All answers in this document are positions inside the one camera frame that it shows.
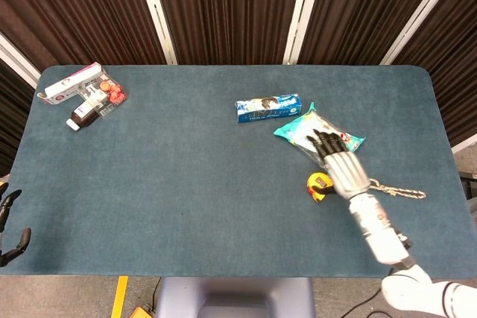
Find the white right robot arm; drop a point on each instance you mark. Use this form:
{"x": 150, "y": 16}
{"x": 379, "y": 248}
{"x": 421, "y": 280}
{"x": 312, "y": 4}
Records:
{"x": 384, "y": 240}

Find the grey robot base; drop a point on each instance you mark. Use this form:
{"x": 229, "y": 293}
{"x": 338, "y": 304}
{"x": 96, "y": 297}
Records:
{"x": 231, "y": 292}

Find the white and pink carton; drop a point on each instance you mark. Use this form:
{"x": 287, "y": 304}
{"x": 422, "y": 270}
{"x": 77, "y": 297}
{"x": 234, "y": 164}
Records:
{"x": 67, "y": 85}

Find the black stand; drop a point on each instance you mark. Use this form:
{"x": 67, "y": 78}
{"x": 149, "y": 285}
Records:
{"x": 470, "y": 184}

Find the clear blister pack orange pieces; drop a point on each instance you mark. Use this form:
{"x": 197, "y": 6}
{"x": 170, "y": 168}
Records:
{"x": 112, "y": 94}

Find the black and white left hand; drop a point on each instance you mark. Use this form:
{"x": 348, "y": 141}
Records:
{"x": 24, "y": 241}

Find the blue felt table cover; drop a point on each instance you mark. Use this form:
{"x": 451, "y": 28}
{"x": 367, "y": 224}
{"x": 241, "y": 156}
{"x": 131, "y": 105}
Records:
{"x": 186, "y": 221}

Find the teal snack bag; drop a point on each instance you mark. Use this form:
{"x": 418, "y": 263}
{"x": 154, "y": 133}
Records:
{"x": 298, "y": 128}

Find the brown medicine bottle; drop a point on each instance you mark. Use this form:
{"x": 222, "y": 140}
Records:
{"x": 83, "y": 115}

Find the black and silver right hand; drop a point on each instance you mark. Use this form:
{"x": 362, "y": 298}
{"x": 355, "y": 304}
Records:
{"x": 346, "y": 173}

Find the blue cookie package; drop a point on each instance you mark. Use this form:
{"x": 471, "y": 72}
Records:
{"x": 268, "y": 109}

